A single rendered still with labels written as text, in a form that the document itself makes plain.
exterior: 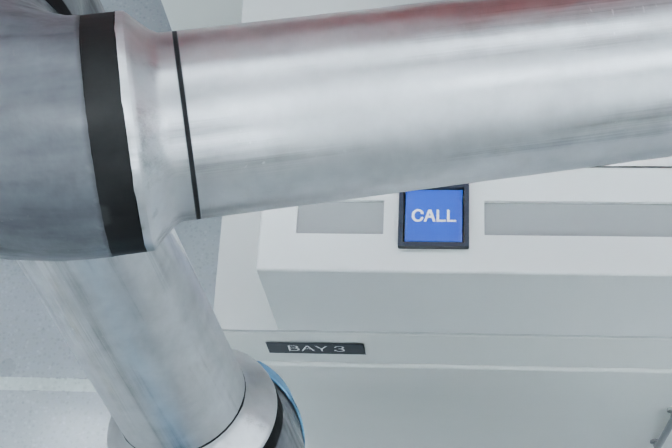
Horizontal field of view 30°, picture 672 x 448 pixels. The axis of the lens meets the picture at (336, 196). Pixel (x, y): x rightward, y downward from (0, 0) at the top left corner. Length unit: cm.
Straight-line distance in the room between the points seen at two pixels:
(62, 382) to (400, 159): 160
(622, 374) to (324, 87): 79
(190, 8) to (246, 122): 134
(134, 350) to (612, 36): 35
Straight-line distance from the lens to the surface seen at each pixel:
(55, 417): 204
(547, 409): 133
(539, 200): 101
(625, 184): 102
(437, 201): 100
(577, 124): 49
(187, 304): 73
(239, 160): 47
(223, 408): 79
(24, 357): 208
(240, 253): 116
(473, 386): 125
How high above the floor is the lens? 187
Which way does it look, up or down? 64 degrees down
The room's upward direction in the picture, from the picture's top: 11 degrees counter-clockwise
